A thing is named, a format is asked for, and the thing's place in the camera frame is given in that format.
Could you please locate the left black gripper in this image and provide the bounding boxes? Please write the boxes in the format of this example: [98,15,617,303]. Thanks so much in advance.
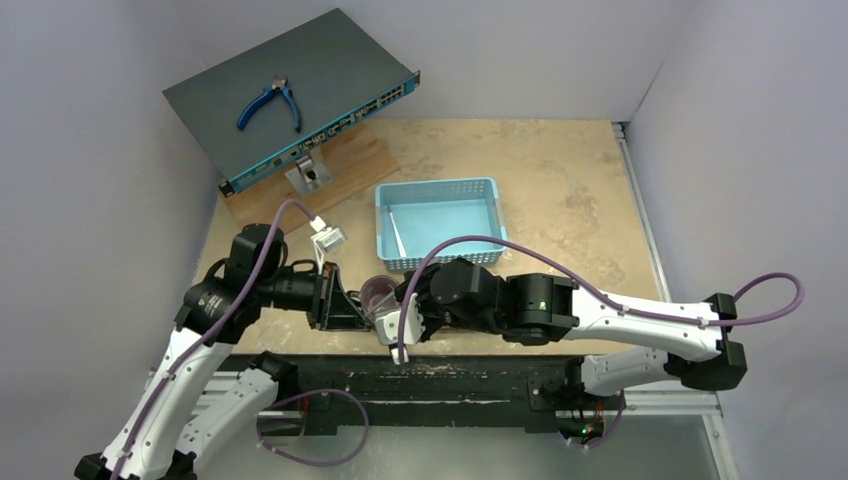
[256,259,371,329]

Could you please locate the purple translucent cup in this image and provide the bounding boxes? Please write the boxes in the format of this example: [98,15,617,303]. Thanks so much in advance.
[359,275,400,318]

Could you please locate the light blue plastic basket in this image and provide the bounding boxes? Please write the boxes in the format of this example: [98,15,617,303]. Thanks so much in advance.
[375,177,508,272]

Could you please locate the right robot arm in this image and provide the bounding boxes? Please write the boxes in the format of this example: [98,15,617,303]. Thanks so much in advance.
[387,258,748,407]

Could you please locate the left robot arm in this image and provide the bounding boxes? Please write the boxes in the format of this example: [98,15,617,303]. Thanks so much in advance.
[74,218,365,479]

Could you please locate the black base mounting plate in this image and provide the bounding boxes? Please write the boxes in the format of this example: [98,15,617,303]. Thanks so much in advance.
[202,354,627,440]

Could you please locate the wooden base board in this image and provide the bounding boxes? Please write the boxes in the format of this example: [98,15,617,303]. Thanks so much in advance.
[208,124,401,241]

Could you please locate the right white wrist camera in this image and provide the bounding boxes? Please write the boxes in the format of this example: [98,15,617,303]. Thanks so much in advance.
[373,294,424,365]

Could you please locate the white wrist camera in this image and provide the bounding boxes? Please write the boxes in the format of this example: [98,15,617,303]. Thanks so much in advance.
[311,226,347,255]
[373,294,424,365]

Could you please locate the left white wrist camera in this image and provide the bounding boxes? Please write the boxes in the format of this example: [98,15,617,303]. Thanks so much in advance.
[311,226,347,255]

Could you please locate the lower purple base cable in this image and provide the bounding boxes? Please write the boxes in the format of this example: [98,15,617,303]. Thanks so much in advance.
[255,388,371,469]

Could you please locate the metal stand bracket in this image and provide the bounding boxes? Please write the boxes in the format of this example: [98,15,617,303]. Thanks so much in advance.
[285,148,333,196]

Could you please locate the grey network switch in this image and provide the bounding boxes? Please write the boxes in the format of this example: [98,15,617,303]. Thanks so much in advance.
[163,8,421,197]

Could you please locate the blue handled pliers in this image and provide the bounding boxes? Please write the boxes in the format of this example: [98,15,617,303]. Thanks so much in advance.
[236,76,303,134]

